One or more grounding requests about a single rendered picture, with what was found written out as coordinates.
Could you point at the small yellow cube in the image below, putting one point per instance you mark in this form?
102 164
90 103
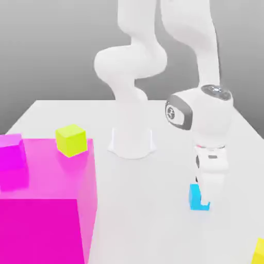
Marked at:
258 252

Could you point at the small magenta cube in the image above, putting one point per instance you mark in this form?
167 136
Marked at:
11 156

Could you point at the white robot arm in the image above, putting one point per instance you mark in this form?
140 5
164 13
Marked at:
132 61

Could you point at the small yellow-green cube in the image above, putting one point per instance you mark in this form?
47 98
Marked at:
71 141

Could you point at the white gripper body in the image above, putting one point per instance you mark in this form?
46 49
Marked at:
214 169

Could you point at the large pink box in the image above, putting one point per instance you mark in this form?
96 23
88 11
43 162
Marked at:
41 226

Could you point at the small blue cube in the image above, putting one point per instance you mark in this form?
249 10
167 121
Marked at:
194 198

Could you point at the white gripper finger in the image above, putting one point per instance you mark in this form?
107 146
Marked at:
211 187

